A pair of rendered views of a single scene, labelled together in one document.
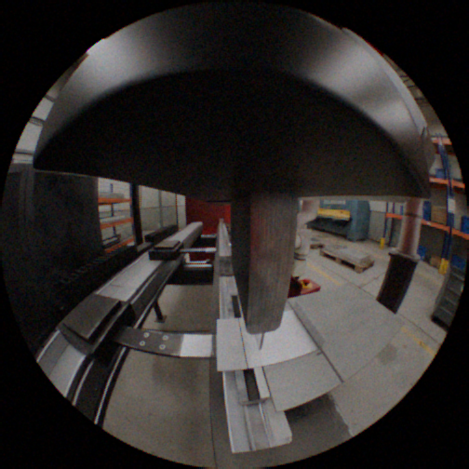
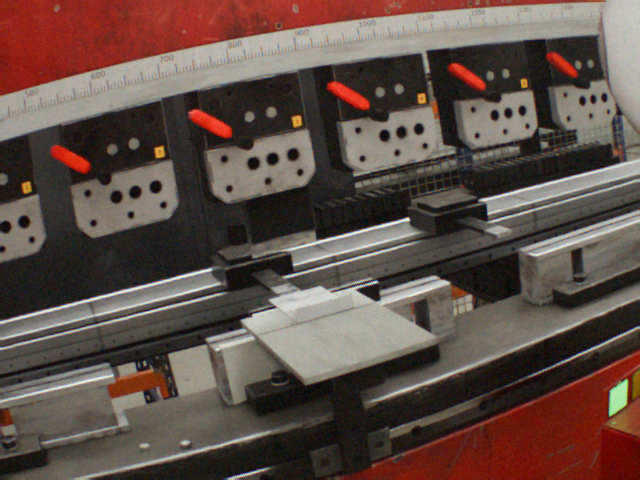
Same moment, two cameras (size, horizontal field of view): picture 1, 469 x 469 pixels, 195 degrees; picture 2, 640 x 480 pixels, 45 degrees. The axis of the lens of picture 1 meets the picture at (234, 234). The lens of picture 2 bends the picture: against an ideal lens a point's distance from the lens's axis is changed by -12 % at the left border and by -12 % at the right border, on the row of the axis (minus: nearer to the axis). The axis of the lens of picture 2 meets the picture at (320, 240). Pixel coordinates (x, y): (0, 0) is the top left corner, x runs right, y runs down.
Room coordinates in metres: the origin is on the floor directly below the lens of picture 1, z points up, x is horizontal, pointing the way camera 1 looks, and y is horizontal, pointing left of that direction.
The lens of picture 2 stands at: (-0.13, -1.22, 1.40)
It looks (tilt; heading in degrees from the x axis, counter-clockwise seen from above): 14 degrees down; 77
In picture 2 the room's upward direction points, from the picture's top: 9 degrees counter-clockwise
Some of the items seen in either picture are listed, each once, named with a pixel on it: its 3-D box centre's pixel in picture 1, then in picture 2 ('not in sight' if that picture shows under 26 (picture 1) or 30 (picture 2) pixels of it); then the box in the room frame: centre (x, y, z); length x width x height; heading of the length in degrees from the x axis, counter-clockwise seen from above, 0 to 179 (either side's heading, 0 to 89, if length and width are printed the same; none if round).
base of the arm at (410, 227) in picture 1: (409, 235); not in sight; (0.29, -0.84, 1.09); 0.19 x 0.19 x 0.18
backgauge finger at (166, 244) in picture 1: (184, 248); (467, 217); (0.49, 0.19, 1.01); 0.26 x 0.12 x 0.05; 96
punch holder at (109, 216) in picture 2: not in sight; (116, 166); (-0.12, -0.04, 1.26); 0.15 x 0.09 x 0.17; 6
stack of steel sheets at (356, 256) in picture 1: (348, 252); not in sight; (2.37, -2.67, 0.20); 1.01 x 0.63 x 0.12; 13
